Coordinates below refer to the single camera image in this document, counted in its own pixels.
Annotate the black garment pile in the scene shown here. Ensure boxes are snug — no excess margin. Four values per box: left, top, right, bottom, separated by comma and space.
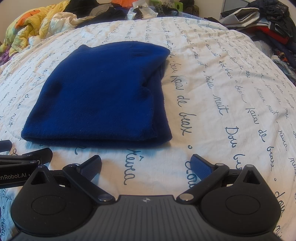
76, 7, 128, 28

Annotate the orange plastic bag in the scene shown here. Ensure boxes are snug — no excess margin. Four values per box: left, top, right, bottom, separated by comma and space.
111, 0, 134, 8

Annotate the yellow floral quilt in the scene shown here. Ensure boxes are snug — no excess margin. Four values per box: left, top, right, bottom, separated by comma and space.
1, 1, 70, 56

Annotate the blue knit sweater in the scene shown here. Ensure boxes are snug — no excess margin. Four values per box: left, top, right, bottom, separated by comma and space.
21, 41, 172, 148

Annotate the black cap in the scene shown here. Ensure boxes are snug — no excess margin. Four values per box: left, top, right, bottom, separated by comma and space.
64, 0, 99, 18

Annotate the white script-print bedsheet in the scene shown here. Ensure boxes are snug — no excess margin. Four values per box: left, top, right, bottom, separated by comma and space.
1, 17, 295, 240

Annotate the crumpled white plastic bag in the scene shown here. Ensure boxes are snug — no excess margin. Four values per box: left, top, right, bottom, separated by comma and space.
126, 6, 158, 20

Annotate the clothes pile on right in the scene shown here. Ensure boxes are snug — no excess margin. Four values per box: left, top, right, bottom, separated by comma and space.
219, 0, 296, 79

